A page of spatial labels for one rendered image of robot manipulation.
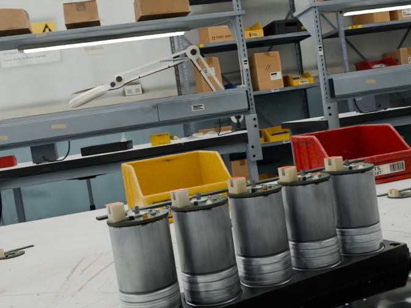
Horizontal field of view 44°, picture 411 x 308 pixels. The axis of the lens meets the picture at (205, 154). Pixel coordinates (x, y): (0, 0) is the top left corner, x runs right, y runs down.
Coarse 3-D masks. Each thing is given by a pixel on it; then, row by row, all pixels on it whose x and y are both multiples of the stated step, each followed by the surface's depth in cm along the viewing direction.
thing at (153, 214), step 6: (144, 210) 22; (150, 210) 21; (156, 210) 21; (162, 210) 21; (126, 216) 20; (132, 216) 20; (150, 216) 20; (156, 216) 20; (162, 216) 20; (108, 222) 20; (114, 222) 20; (120, 222) 20; (126, 222) 20; (132, 222) 20; (138, 222) 20; (144, 222) 20
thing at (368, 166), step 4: (352, 164) 26; (356, 164) 26; (360, 164) 25; (364, 164) 25; (368, 164) 26; (372, 164) 25; (344, 168) 25; (348, 168) 25; (352, 168) 25; (356, 168) 25; (360, 168) 25; (364, 168) 25; (368, 168) 25; (372, 168) 25; (324, 172) 26; (328, 172) 25; (332, 172) 25; (336, 172) 25; (340, 172) 25; (344, 172) 25; (348, 172) 25; (352, 172) 25
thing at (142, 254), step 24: (144, 216) 20; (120, 240) 20; (144, 240) 20; (168, 240) 20; (120, 264) 20; (144, 264) 20; (168, 264) 20; (120, 288) 20; (144, 288) 20; (168, 288) 20
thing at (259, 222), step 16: (272, 192) 22; (240, 208) 22; (256, 208) 22; (272, 208) 22; (240, 224) 22; (256, 224) 22; (272, 224) 22; (240, 240) 23; (256, 240) 22; (272, 240) 22; (288, 240) 23; (240, 256) 23; (256, 256) 22; (272, 256) 22; (288, 256) 23; (240, 272) 23; (256, 272) 22; (272, 272) 22; (288, 272) 23
